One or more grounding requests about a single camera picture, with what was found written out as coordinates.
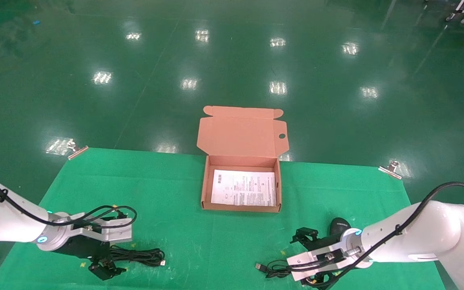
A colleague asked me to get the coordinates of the white printed paper leaflet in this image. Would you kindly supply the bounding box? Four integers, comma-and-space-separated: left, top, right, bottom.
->
211, 169, 277, 207

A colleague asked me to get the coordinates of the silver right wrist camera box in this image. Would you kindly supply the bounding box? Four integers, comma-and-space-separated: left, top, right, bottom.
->
286, 242, 347, 282

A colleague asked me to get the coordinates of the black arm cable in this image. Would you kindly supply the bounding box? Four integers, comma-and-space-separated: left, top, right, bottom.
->
0, 163, 138, 228
309, 182, 464, 289

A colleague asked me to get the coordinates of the metal cloth clip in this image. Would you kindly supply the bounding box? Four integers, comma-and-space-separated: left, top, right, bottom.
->
68, 139, 89, 160
378, 161, 402, 180

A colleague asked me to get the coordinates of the black data cable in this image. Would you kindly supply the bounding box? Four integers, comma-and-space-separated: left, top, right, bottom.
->
109, 246, 166, 267

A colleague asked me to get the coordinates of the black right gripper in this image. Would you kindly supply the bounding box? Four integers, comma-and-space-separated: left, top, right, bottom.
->
290, 228, 344, 289

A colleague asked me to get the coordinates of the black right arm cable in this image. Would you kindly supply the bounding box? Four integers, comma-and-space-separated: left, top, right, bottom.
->
309, 182, 464, 289

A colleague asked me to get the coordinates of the orange cardboard box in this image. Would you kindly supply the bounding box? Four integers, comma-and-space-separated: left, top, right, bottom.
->
197, 106, 289, 213

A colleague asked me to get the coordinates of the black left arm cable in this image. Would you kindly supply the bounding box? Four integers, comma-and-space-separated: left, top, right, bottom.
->
0, 163, 138, 228

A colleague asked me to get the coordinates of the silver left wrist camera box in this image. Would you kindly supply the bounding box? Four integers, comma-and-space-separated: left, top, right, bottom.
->
71, 217, 133, 245

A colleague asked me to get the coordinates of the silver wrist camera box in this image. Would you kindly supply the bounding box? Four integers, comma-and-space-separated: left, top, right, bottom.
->
71, 217, 133, 245
286, 242, 347, 282

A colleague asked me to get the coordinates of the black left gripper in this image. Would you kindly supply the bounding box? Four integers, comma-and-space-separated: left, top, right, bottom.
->
55, 206, 129, 281

